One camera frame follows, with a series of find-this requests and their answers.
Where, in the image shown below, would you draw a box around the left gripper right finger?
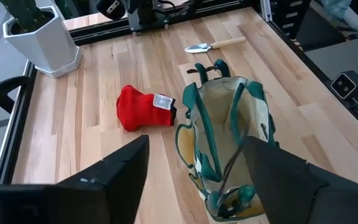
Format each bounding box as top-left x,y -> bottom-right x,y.
243,136 -> 358,224

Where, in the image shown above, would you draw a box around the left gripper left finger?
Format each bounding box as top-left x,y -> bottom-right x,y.
0,134 -> 150,224

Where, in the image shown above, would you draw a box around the green handled pruning shears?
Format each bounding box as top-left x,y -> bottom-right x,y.
206,184 -> 258,220

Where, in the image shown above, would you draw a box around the red gardening glove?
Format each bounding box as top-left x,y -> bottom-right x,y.
116,84 -> 178,133

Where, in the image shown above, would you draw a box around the beige green canvas gardening bag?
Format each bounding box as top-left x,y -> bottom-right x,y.
175,74 -> 280,223

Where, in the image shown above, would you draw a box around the narrow trowel wooden handle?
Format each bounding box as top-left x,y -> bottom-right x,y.
183,36 -> 247,54

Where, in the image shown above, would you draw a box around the white hexagonal plant pot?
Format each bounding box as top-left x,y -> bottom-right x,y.
2,5 -> 84,79

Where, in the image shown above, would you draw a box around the black slotted equipment box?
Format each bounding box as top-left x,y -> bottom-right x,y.
272,0 -> 311,40

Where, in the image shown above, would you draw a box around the green cactus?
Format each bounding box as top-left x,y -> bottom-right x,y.
0,0 -> 48,26

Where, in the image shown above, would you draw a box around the black table-level camera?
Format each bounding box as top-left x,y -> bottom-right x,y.
330,70 -> 358,101

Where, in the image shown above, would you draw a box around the green handled tool with strap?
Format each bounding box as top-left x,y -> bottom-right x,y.
186,58 -> 231,85

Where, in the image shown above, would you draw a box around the black aluminium table frame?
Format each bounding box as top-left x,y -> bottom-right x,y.
0,0 -> 358,185

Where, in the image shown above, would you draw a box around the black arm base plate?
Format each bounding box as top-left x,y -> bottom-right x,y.
128,17 -> 170,34

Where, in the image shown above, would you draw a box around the silver frame bracket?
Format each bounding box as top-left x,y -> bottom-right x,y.
259,0 -> 273,22

